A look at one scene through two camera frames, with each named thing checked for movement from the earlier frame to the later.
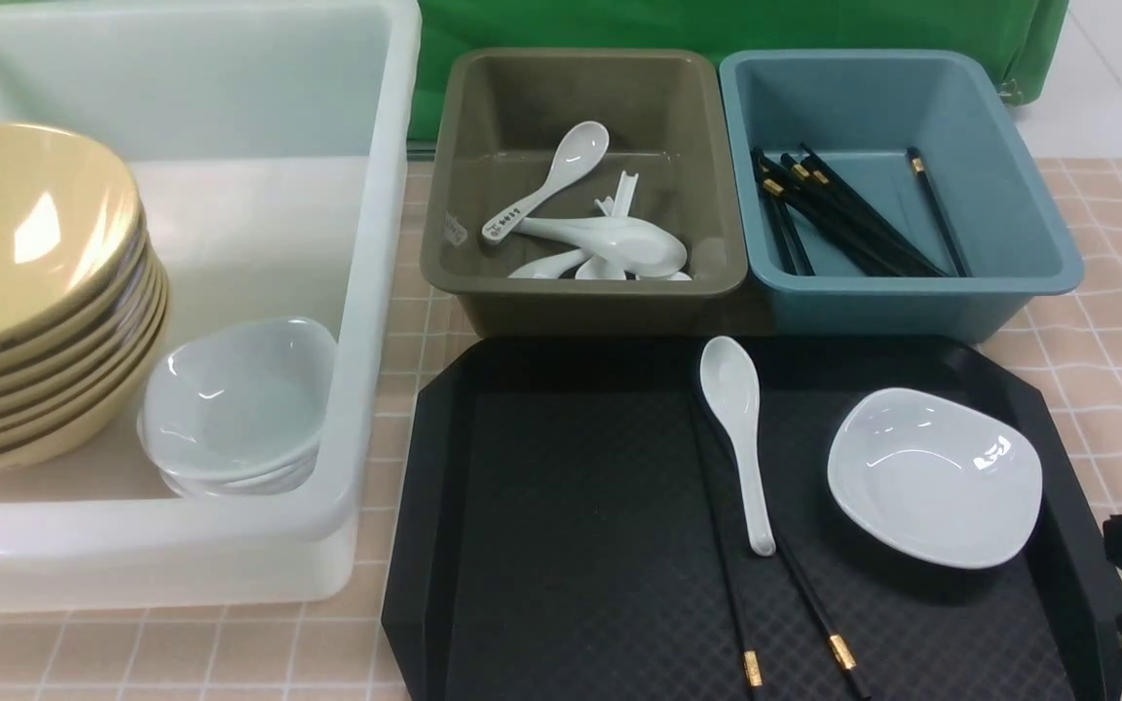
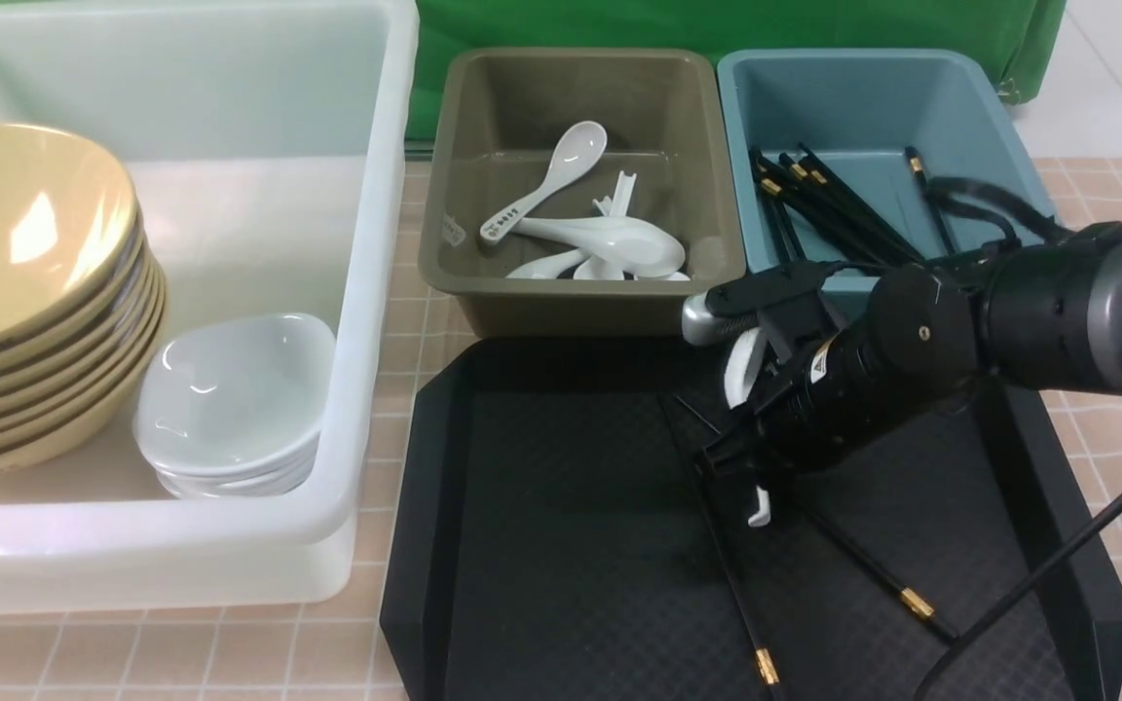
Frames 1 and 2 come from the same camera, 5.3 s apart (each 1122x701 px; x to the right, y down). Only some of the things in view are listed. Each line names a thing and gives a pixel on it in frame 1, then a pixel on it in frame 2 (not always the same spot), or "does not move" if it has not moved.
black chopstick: [839, 643] to [903, 594]
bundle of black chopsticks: [804, 185] does not move
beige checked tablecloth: [1111, 362] does not move
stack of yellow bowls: [53, 309] does not move
